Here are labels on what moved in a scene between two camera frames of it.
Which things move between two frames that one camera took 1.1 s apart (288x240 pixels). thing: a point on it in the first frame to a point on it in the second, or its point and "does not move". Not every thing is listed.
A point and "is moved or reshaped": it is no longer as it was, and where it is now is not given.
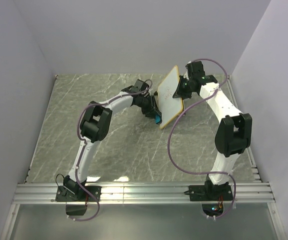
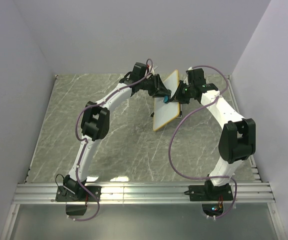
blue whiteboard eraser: (157, 119) to (166, 99)
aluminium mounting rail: (143, 193) does not move
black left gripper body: (147, 105) to (150, 85)
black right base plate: (208, 193) does not move
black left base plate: (63, 195) does not move
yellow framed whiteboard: (169, 108) is moved or reshaped
